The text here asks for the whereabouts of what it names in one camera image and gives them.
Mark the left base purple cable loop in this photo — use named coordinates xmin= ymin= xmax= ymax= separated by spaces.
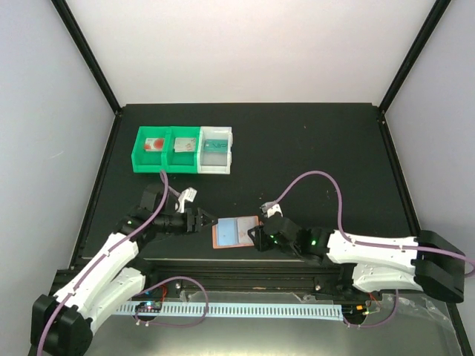
xmin=134 ymin=276 xmax=209 ymax=330

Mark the blossom pattern card in bin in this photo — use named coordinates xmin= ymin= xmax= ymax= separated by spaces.
xmin=174 ymin=137 xmax=197 ymax=153

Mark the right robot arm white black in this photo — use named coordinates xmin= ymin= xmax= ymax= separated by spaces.
xmin=247 ymin=214 xmax=468 ymax=303

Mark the right small circuit board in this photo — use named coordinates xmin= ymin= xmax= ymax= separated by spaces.
xmin=348 ymin=304 xmax=381 ymax=315

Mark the small circuit board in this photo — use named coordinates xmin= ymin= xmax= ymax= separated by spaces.
xmin=348 ymin=304 xmax=381 ymax=315
xmin=135 ymin=301 xmax=162 ymax=313

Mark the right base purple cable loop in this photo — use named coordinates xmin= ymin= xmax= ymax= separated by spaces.
xmin=342 ymin=289 xmax=400 ymax=330

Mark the brown leather card holder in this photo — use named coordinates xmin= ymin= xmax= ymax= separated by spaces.
xmin=212 ymin=216 xmax=260 ymax=249

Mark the left small circuit board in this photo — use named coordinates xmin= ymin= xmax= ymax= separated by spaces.
xmin=135 ymin=301 xmax=162 ymax=313

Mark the right black frame post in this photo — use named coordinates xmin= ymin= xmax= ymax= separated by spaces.
xmin=379 ymin=0 xmax=452 ymax=114

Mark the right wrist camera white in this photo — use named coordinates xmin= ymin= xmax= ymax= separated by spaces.
xmin=261 ymin=201 xmax=283 ymax=218

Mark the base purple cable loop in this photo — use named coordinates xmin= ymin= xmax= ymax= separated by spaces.
xmin=134 ymin=276 xmax=209 ymax=330
xmin=342 ymin=289 xmax=400 ymax=330

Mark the green bin left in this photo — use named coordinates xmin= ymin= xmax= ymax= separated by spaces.
xmin=131 ymin=126 xmax=171 ymax=174

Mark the teal VIP card in bin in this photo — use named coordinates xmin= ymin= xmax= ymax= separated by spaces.
xmin=204 ymin=139 xmax=229 ymax=154

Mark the teal VIP credit card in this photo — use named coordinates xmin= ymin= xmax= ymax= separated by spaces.
xmin=203 ymin=138 xmax=229 ymax=154

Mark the left black frame post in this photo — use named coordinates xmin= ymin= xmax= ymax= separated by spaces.
xmin=51 ymin=0 xmax=122 ymax=114

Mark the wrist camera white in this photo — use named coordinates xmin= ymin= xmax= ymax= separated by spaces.
xmin=176 ymin=187 xmax=197 ymax=214
xmin=261 ymin=201 xmax=283 ymax=218

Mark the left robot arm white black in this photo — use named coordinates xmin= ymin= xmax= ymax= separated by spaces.
xmin=30 ymin=184 xmax=217 ymax=355

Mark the black aluminium front rail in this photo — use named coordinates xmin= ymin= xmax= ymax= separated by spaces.
xmin=55 ymin=258 xmax=446 ymax=297

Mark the white translucent bin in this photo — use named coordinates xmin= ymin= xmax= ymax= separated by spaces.
xmin=197 ymin=126 xmax=233 ymax=175

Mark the black frame post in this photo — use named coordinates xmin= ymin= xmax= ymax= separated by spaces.
xmin=51 ymin=0 xmax=122 ymax=114
xmin=379 ymin=0 xmax=452 ymax=114

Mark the green bin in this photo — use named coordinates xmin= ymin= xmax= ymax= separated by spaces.
xmin=166 ymin=126 xmax=200 ymax=174
xmin=131 ymin=126 xmax=171 ymax=174

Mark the red circles card in bin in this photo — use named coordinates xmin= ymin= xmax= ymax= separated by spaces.
xmin=143 ymin=137 xmax=165 ymax=152

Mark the green bin middle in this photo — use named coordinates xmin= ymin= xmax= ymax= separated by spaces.
xmin=166 ymin=126 xmax=200 ymax=174

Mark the white slotted cable duct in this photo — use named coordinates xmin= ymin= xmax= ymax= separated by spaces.
xmin=114 ymin=301 xmax=344 ymax=321

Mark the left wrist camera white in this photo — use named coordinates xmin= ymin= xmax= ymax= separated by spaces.
xmin=176 ymin=187 xmax=197 ymax=214

